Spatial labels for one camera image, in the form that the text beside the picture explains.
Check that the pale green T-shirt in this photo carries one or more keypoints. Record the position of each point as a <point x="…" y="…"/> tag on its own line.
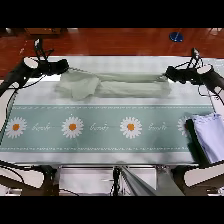
<point x="133" y="88"/>

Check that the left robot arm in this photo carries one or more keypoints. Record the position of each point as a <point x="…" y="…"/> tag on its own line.
<point x="18" y="73"/>

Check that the silver frame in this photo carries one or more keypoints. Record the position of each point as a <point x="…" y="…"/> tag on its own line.
<point x="140" y="185"/>

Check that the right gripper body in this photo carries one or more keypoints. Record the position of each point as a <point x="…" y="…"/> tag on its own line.
<point x="176" y="74"/>

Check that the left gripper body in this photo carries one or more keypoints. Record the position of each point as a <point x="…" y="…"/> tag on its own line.
<point x="58" y="66"/>

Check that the lavender garment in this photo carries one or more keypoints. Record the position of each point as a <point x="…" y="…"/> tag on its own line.
<point x="211" y="140"/>

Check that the blue round disc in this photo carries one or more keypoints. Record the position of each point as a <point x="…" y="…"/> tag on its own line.
<point x="176" y="36"/>

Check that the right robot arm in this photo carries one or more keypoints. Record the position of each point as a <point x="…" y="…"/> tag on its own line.
<point x="213" y="80"/>

